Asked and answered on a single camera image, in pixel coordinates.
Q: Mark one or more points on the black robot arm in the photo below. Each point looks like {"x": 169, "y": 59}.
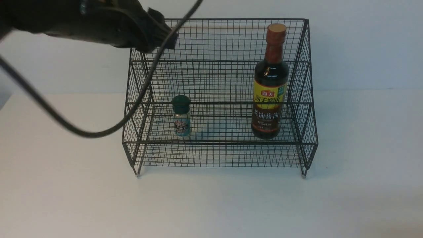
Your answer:
{"x": 34, "y": 16}

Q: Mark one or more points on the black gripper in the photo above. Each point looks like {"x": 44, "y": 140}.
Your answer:
{"x": 119, "y": 23}

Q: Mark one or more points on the dark soy sauce bottle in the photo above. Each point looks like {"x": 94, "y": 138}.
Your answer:
{"x": 270, "y": 85}

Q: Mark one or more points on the green-capped seasoning bottle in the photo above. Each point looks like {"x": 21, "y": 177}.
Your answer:
{"x": 181, "y": 116}

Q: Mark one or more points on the black wire mesh shelf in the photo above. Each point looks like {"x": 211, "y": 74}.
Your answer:
{"x": 213, "y": 64}

